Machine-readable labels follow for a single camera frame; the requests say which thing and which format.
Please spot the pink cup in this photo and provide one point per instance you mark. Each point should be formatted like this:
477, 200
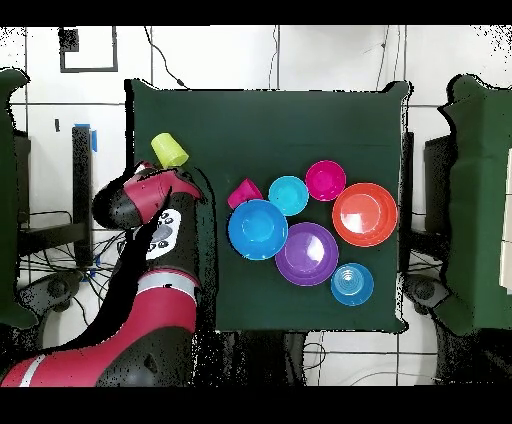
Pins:
243, 192

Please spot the black equipment box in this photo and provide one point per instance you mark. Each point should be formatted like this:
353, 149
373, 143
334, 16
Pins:
438, 184
22, 180

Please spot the white sheet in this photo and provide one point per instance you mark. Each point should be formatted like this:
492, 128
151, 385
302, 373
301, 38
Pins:
507, 240

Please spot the purple bowl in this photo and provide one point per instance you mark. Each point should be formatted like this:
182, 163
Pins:
312, 256

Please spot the orange bowl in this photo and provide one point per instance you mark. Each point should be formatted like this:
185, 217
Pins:
364, 214

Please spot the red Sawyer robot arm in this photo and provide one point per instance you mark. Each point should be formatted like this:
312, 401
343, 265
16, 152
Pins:
160, 312

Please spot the blue tape strip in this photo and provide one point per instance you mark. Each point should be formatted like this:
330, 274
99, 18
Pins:
94, 142

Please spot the black metal frame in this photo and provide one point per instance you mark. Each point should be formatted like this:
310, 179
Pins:
407, 200
82, 168

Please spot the small cyan bowl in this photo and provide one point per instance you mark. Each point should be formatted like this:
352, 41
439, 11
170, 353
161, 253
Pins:
288, 195

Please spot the green-covered side table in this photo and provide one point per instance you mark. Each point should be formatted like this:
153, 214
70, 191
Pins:
480, 200
8, 200

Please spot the translucent blue bowl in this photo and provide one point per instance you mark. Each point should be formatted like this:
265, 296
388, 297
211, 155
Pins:
352, 284

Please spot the large blue bowl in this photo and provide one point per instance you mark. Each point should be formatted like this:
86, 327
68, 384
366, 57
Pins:
258, 230

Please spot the yellow cup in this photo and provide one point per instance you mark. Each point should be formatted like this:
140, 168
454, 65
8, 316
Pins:
170, 150

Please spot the dark green table cloth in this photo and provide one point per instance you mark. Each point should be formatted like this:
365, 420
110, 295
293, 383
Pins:
260, 120

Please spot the pink bowl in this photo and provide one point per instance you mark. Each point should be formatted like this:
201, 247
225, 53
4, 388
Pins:
325, 180

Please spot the grey round floor base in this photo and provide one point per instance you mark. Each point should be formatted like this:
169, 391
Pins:
426, 290
56, 288

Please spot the black square floor frame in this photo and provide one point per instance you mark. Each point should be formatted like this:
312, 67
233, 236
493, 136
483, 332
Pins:
68, 40

